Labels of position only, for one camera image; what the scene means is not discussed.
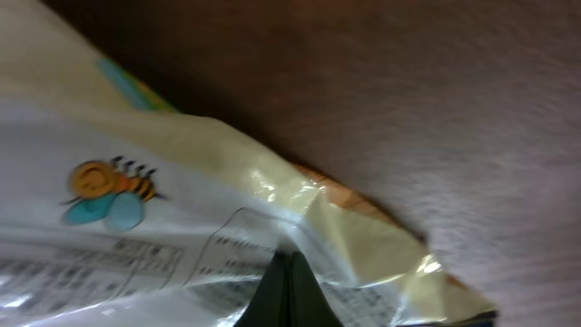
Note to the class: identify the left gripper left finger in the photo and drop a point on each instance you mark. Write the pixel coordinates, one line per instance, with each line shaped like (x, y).
(269, 305)

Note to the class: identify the yellow wet wipes pack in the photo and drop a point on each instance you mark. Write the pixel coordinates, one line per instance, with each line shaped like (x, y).
(117, 210)

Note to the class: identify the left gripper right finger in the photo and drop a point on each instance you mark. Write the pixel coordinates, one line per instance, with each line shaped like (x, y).
(308, 306)

